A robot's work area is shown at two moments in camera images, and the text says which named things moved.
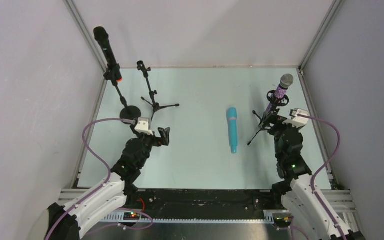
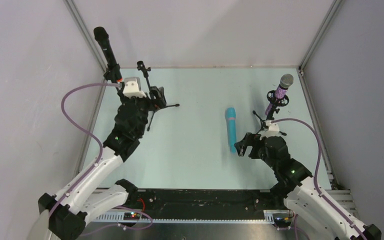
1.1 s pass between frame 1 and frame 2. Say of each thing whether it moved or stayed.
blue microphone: stayed
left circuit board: stayed
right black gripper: moved
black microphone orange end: stayed
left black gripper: moved
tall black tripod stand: stayed
